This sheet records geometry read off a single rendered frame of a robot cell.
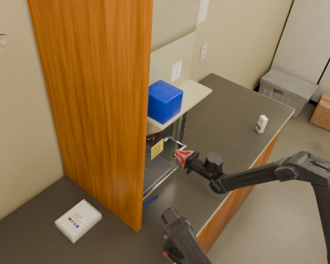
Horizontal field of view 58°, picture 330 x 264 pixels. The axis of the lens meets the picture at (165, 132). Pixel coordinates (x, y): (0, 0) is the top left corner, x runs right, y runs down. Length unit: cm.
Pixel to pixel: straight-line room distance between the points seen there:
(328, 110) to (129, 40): 324
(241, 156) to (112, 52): 113
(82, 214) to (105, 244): 17
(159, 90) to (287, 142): 269
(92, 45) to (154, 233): 85
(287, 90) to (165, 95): 291
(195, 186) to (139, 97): 81
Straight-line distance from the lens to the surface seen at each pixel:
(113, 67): 87
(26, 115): 132
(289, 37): 406
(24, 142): 138
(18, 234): 147
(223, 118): 200
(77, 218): 140
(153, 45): 95
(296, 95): 377
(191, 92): 115
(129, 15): 76
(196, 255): 73
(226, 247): 250
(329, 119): 389
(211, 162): 119
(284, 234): 274
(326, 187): 94
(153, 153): 125
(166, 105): 94
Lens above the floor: 214
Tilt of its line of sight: 41 degrees down
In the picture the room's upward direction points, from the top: 6 degrees clockwise
